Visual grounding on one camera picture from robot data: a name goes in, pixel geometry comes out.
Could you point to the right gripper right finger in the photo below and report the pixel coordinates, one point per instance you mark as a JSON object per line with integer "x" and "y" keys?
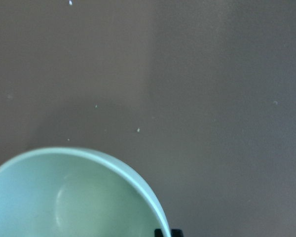
{"x": 177, "y": 233}

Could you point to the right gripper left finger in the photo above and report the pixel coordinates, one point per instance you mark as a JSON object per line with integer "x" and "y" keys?
{"x": 158, "y": 233}

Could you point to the light green bowl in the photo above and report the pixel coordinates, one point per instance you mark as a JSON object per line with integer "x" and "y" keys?
{"x": 76, "y": 192}

